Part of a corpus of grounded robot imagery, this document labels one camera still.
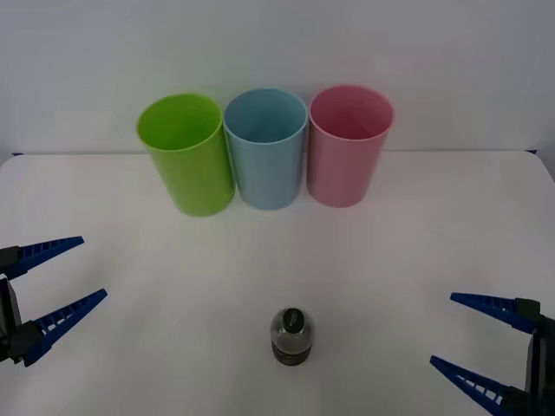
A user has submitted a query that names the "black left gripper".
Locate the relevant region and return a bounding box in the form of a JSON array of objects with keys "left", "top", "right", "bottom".
[{"left": 0, "top": 236, "right": 108, "bottom": 368}]

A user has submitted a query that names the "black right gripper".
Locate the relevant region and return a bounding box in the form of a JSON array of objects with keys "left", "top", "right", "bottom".
[{"left": 429, "top": 291, "right": 555, "bottom": 416}]

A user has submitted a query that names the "dark plastic bottle black cap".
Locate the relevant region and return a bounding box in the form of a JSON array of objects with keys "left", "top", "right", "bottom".
[{"left": 269, "top": 306, "right": 316, "bottom": 370}]

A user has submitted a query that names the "green plastic bin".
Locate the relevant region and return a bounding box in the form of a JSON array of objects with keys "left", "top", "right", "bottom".
[{"left": 136, "top": 92, "right": 237, "bottom": 218}]

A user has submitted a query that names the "pink plastic bin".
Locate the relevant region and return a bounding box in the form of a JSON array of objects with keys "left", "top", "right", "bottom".
[{"left": 306, "top": 84, "right": 395, "bottom": 209}]

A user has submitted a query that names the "pale blue plastic bin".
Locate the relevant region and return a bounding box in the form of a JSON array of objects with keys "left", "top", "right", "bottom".
[{"left": 222, "top": 88, "right": 310, "bottom": 211}]

